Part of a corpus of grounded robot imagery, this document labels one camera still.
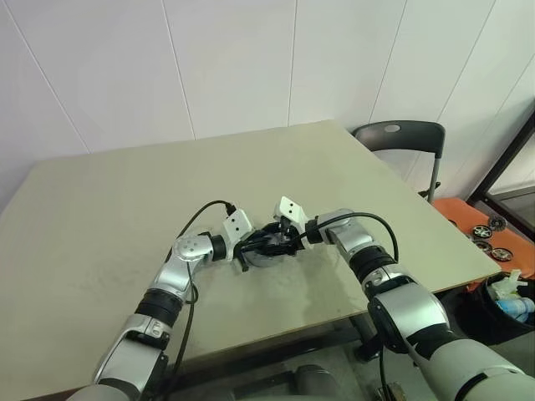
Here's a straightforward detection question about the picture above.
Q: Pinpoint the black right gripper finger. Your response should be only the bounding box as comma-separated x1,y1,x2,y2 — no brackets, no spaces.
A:
261,223,289,239
267,244,300,258

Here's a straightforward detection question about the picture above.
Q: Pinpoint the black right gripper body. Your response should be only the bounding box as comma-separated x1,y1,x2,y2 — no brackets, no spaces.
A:
278,216,304,257

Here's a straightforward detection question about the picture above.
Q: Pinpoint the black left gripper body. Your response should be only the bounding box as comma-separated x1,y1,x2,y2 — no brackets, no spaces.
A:
232,236,252,274

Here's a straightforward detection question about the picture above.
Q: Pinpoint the small dark object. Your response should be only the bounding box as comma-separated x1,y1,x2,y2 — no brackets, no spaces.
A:
246,250,290,269

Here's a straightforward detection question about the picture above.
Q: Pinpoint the dark rounded shape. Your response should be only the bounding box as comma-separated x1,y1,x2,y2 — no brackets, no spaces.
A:
292,363,335,396

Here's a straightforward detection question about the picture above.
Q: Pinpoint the black folding chair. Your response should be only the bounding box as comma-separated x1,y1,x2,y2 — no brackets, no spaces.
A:
350,120,446,204

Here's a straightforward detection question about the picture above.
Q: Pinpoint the grey robot torso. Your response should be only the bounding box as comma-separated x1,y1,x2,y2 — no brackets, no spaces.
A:
62,382,143,401

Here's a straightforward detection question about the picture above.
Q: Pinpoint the black waste bin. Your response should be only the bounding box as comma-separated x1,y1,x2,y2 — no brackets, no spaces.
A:
480,273,535,348

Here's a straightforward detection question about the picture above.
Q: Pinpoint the white plastic waste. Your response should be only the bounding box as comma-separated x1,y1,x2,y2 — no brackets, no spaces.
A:
496,270,524,298

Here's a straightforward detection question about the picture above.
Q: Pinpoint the dark framed glass cabinet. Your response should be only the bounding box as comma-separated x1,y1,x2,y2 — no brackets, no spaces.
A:
466,95,535,235

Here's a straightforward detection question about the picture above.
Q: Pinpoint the blue plastic bottle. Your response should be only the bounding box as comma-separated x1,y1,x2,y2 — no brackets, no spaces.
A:
500,298,532,323

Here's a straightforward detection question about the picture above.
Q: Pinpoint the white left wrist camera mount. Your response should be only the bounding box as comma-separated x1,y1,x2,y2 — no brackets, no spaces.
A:
221,208,253,261

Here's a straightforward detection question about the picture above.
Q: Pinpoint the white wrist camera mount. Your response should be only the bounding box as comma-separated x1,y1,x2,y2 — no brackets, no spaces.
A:
221,208,253,261
273,195,314,250

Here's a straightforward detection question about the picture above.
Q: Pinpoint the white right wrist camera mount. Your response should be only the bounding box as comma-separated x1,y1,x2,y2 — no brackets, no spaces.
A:
273,195,314,250

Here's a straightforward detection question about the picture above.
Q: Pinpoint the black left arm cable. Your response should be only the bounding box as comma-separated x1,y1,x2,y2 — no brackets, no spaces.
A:
169,200,237,385

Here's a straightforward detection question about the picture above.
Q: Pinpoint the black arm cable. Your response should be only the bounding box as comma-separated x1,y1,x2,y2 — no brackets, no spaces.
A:
169,200,237,385
298,212,400,264

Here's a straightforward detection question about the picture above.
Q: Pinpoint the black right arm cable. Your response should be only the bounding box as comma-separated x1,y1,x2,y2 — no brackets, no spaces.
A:
298,212,400,264

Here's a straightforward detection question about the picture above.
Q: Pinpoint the thin black torso cable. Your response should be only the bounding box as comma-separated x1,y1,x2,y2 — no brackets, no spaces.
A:
375,338,388,385

